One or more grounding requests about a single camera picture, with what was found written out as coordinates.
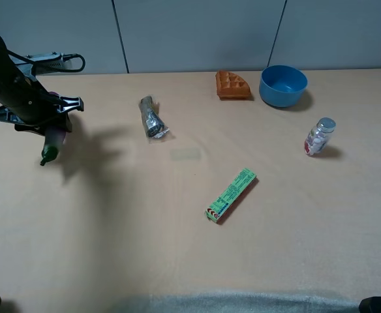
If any black object lower right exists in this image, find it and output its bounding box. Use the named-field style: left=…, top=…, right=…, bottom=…
left=359, top=296, right=381, bottom=313

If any foil wrapped snack package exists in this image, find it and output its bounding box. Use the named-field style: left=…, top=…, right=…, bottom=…
left=138, top=95, right=170, bottom=140

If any green chewing gum box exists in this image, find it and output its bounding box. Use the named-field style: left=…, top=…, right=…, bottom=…
left=205, top=168, right=258, bottom=224

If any grey foam mat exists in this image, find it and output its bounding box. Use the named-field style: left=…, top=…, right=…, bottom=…
left=112, top=288, right=363, bottom=313

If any blue bowl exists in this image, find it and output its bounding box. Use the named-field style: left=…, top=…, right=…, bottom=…
left=259, top=65, right=308, bottom=108

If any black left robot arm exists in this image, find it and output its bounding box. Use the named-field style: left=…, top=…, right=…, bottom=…
left=0, top=37, right=82, bottom=136

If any purple toy eggplant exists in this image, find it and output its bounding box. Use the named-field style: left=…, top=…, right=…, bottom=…
left=39, top=92, right=68, bottom=167

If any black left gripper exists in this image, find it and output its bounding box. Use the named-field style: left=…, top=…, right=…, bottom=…
left=1, top=76, right=73, bottom=136

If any clear candy bottle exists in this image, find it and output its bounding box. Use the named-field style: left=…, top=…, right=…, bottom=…
left=304, top=117, right=336, bottom=156

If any orange waffle slice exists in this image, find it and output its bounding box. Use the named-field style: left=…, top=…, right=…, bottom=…
left=215, top=70, right=252, bottom=100

